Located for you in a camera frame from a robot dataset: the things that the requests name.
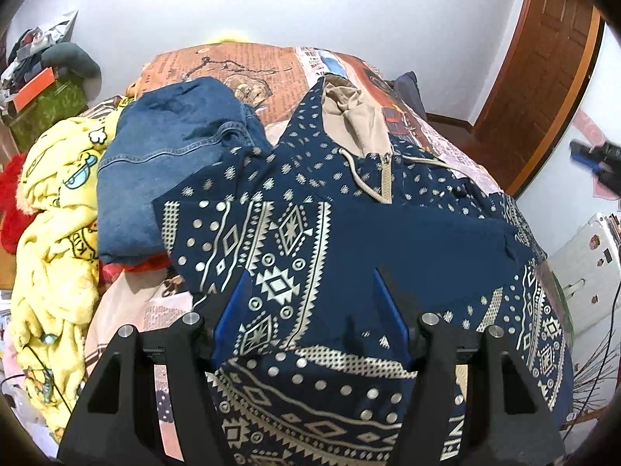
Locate dark blue pillow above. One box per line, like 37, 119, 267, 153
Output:
392, 71, 428, 122

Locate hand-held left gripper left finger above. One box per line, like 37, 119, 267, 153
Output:
57, 270, 254, 466

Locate brown wooden door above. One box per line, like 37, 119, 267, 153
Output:
472, 0, 605, 197

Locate green box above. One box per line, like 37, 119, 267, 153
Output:
10, 75, 89, 149

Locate pile of clutter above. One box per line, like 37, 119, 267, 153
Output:
0, 10, 79, 108

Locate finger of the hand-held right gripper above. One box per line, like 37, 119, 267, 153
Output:
569, 140, 607, 174

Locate black cable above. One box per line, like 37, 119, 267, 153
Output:
558, 282, 621, 430

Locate orange box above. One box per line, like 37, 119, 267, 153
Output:
14, 67, 56, 112

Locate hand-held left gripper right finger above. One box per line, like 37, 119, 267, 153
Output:
373, 267, 567, 466

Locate grey green pillow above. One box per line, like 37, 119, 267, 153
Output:
41, 42, 102, 81

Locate pink heart wall sticker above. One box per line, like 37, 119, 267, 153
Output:
571, 109, 621, 201

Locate navy patterned hoodie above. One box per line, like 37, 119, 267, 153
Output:
153, 74, 576, 466

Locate yellow round cushion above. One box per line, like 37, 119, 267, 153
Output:
204, 31, 250, 45

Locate newspaper print bed sheet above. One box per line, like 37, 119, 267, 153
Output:
85, 43, 505, 466

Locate blue denim jeans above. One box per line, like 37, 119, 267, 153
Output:
96, 78, 273, 268

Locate red plush cloth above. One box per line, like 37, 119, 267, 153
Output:
0, 153, 35, 253

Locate yellow cartoon blanket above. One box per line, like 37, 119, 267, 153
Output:
9, 97, 134, 442

